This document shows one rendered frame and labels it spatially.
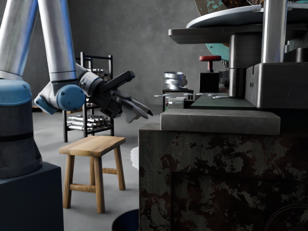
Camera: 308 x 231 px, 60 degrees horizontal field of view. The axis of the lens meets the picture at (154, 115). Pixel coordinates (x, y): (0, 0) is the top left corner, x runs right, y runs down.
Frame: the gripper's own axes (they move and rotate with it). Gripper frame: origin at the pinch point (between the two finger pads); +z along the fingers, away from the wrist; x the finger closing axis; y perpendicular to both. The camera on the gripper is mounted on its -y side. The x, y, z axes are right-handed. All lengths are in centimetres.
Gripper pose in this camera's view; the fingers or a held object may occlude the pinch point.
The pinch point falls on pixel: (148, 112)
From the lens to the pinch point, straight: 86.8
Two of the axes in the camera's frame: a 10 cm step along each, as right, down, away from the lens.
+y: -4.8, 8.4, 2.4
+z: 8.4, 5.2, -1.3
